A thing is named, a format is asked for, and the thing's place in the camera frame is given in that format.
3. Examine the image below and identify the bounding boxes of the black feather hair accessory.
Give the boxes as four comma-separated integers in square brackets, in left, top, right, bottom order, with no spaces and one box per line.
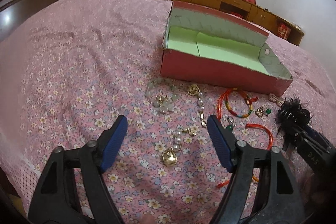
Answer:
[275,98,311,151]

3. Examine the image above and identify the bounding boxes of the gold green stone earring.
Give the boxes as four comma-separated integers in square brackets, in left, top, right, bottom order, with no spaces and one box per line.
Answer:
[255,106,272,118]

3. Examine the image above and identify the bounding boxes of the red string cord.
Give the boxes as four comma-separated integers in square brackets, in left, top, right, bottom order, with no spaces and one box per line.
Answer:
[216,123,274,189]

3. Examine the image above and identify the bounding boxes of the multicolour braided bracelet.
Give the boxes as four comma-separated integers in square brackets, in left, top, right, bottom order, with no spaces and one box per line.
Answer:
[216,88,259,119]

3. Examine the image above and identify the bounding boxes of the gold pearl chain necklace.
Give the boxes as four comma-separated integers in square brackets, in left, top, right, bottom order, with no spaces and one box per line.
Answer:
[160,84,208,168]

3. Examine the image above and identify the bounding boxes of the pale green bead bracelet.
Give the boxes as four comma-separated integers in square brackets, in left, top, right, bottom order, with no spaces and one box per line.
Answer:
[144,78,182,115]

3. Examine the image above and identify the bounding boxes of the gold flower earring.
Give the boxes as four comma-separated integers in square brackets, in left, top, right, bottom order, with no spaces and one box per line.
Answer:
[155,92,168,106]

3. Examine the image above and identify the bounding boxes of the pink gold hair clip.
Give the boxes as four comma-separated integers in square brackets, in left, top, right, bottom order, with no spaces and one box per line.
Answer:
[268,93,285,107]

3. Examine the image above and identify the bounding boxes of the red box on shelf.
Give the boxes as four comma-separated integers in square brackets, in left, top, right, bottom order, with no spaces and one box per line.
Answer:
[277,23,291,40]

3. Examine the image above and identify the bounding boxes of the long wooden cabinet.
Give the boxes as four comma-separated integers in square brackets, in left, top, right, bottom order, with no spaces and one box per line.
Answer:
[127,0,305,47]

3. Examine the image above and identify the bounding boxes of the red item in cabinet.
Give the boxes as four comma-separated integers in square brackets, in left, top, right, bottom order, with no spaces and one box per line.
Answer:
[231,12,245,19]

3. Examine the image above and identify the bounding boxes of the red cardboard box green liner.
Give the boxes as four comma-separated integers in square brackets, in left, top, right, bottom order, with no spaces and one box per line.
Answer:
[161,1,293,96]

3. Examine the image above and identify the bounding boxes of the pink floral bedspread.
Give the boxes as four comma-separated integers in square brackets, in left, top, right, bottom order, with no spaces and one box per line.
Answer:
[1,0,335,223]

